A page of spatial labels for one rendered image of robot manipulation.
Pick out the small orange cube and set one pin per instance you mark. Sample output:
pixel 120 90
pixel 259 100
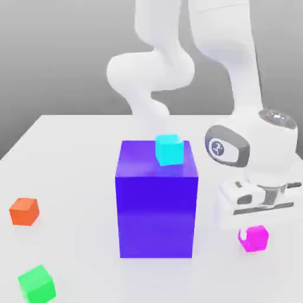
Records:
pixel 23 211

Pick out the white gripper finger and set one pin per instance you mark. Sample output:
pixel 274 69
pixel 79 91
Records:
pixel 243 234

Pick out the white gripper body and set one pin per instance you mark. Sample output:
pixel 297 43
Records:
pixel 260 216

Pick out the large purple box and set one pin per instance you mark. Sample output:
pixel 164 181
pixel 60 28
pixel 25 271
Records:
pixel 156 208

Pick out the small magenta cube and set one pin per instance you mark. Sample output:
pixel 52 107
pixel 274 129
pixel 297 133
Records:
pixel 258 239

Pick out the small green cube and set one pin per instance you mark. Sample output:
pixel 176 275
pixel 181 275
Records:
pixel 37 285

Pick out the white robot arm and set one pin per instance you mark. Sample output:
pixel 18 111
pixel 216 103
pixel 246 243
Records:
pixel 239 71

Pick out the small cyan cube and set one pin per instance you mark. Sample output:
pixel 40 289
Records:
pixel 170 150

